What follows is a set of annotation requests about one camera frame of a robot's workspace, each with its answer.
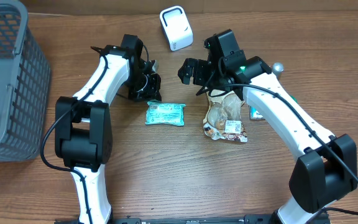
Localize teal wet wipes pack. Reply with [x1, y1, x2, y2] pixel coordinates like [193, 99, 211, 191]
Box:
[145, 101, 186, 126]

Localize brown snack pouch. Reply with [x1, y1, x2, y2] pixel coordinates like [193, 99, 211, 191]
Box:
[203, 90, 248, 143]

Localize small green white carton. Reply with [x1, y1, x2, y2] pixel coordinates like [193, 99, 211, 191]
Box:
[249, 105, 264, 120]

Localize yellow liquid bottle silver cap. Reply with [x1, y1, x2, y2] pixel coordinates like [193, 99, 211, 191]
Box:
[272, 62, 284, 79]

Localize green lid white jar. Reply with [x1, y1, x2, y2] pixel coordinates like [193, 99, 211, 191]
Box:
[290, 95, 298, 104]

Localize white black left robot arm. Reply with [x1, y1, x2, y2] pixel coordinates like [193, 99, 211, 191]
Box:
[52, 44, 161, 223]

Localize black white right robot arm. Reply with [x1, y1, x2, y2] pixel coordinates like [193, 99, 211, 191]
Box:
[178, 55, 358, 223]

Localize grey plastic mesh basket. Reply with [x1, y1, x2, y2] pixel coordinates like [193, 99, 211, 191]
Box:
[0, 1, 52, 162]

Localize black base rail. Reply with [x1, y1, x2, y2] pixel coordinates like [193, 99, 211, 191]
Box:
[54, 213, 332, 224]

